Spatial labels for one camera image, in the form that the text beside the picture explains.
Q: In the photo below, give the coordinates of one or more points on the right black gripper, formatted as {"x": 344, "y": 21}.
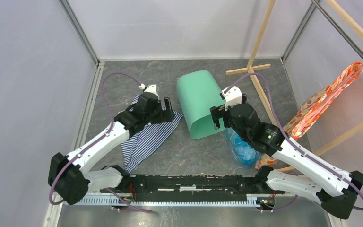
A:
{"x": 217, "y": 112}

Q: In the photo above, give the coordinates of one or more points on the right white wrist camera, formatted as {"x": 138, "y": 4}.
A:
{"x": 232, "y": 97}

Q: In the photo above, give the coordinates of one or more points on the blue plastic trash bag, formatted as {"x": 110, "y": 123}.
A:
{"x": 240, "y": 149}

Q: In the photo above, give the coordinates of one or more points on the green plastic trash bin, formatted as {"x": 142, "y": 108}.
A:
{"x": 197, "y": 93}

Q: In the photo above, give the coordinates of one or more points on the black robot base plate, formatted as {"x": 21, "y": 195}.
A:
{"x": 192, "y": 188}

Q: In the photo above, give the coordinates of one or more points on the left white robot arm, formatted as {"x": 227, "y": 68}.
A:
{"x": 70, "y": 176}

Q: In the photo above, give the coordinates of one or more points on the metal slotted rail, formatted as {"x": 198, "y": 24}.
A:
{"x": 112, "y": 200}

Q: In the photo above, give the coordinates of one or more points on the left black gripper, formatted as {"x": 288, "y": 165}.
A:
{"x": 169, "y": 115}

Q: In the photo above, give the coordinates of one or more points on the wooden drying rack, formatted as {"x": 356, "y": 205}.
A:
{"x": 357, "y": 29}

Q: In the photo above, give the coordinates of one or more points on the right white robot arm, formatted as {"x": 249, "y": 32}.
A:
{"x": 337, "y": 191}

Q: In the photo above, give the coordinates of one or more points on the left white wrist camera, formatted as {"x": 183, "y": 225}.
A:
{"x": 150, "y": 90}

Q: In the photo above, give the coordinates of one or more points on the blue white striped cloth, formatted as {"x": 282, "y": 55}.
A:
{"x": 145, "y": 138}

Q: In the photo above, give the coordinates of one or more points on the orange floral patterned cloth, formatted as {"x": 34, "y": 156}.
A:
{"x": 313, "y": 108}

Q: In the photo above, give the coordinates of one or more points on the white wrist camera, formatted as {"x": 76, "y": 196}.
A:
{"x": 150, "y": 90}
{"x": 232, "y": 97}

